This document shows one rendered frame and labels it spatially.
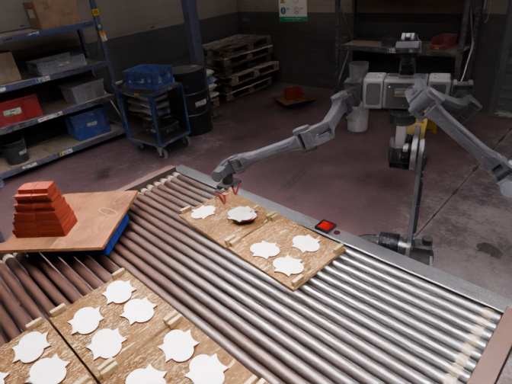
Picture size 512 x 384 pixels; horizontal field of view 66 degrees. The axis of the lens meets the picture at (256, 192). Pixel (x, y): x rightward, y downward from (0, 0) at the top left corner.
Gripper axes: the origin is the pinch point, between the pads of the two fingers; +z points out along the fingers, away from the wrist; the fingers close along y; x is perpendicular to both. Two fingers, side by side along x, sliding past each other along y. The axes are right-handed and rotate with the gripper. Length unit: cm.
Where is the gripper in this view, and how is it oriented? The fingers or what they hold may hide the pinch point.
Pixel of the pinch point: (229, 197)
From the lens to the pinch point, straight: 200.3
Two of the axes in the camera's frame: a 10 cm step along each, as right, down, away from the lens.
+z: 0.8, 8.6, 5.1
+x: -8.4, -2.2, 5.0
